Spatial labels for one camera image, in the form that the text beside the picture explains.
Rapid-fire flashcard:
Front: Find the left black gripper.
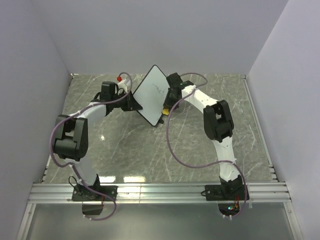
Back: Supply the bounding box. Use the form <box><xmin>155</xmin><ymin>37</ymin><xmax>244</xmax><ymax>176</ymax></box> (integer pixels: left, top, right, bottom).
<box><xmin>112</xmin><ymin>91</ymin><xmax>143</xmax><ymax>113</ymax></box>

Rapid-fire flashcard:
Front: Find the yellow bone-shaped eraser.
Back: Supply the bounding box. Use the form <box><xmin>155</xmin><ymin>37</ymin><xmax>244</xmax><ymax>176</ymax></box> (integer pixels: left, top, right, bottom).
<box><xmin>162</xmin><ymin>108</ymin><xmax>170</xmax><ymax>116</ymax></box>

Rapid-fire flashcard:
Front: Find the small white whiteboard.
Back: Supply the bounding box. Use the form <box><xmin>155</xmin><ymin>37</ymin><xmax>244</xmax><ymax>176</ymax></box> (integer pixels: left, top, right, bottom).
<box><xmin>133</xmin><ymin>65</ymin><xmax>169</xmax><ymax>127</ymax></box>

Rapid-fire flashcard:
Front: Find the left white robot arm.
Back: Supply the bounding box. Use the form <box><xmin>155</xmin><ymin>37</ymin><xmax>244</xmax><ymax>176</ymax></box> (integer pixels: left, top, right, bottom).
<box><xmin>49</xmin><ymin>79</ymin><xmax>142</xmax><ymax>201</ymax></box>

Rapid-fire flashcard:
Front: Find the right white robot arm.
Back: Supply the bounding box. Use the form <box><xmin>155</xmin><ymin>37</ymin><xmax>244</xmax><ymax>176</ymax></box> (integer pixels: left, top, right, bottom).
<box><xmin>163</xmin><ymin>73</ymin><xmax>245</xmax><ymax>200</ymax></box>

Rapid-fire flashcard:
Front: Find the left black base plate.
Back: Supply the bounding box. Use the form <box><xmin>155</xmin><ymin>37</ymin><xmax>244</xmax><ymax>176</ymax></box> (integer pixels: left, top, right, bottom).
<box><xmin>71</xmin><ymin>185</ymin><xmax>118</xmax><ymax>202</ymax></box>

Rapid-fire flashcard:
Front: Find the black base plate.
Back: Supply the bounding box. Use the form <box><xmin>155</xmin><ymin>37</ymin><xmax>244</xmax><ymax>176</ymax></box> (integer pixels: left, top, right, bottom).
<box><xmin>71</xmin><ymin>185</ymin><xmax>118</xmax><ymax>202</ymax></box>
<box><xmin>200</xmin><ymin>184</ymin><xmax>245</xmax><ymax>201</ymax></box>

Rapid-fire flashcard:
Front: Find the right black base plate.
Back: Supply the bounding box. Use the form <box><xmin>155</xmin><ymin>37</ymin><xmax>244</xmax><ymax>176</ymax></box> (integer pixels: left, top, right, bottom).
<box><xmin>200</xmin><ymin>184</ymin><xmax>245</xmax><ymax>201</ymax></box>

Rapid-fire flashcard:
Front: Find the aluminium mounting rail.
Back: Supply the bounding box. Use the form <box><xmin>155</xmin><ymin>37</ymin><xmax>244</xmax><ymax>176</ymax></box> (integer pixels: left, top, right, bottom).
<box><xmin>27</xmin><ymin>182</ymin><xmax>292</xmax><ymax>205</ymax></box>

